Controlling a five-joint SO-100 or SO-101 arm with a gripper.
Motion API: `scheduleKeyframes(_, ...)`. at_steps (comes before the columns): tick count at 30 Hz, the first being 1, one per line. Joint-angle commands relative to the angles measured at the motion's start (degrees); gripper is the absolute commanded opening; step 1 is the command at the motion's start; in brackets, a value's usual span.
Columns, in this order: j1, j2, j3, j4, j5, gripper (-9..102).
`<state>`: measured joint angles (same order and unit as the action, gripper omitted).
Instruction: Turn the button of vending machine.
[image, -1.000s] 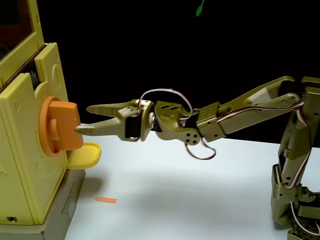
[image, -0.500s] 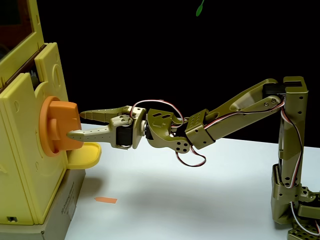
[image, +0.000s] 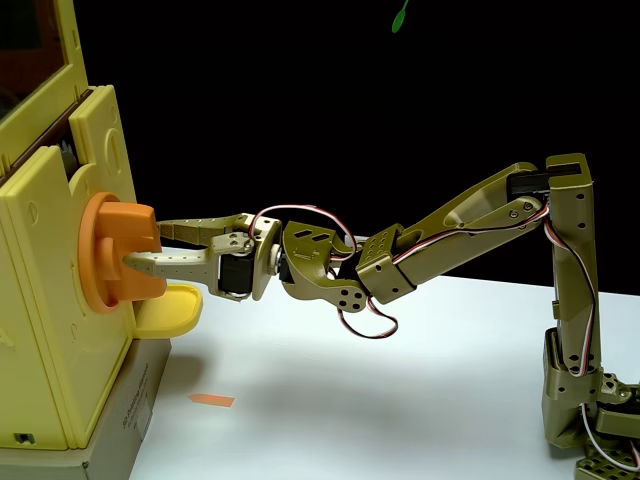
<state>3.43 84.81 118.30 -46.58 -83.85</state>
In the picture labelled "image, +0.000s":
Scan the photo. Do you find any orange round turning knob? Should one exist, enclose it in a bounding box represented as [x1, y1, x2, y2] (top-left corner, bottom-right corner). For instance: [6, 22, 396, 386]
[77, 192, 169, 316]

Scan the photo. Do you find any yellow toy vending machine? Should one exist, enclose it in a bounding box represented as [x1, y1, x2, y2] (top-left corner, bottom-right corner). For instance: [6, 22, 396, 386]
[0, 0, 205, 451]

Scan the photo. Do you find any yellow dispensing tray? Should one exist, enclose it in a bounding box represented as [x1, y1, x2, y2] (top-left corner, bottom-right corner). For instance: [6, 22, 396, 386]
[130, 281, 205, 340]

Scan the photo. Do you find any orange paper arrow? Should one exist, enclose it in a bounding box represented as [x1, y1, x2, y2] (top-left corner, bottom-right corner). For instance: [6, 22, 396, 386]
[187, 393, 236, 410]

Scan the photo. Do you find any grey cardboard box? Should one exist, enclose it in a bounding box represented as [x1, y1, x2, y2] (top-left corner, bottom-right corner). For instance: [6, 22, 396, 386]
[0, 337, 173, 480]

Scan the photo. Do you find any green leaf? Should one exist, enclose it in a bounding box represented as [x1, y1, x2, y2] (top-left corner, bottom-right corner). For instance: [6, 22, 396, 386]
[391, 0, 411, 35]

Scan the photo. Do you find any red white black wrist cable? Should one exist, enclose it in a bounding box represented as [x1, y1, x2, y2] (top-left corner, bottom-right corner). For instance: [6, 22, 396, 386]
[248, 202, 401, 341]

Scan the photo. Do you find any red white black base cable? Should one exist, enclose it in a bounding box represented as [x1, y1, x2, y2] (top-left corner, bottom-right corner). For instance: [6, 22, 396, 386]
[579, 402, 640, 472]

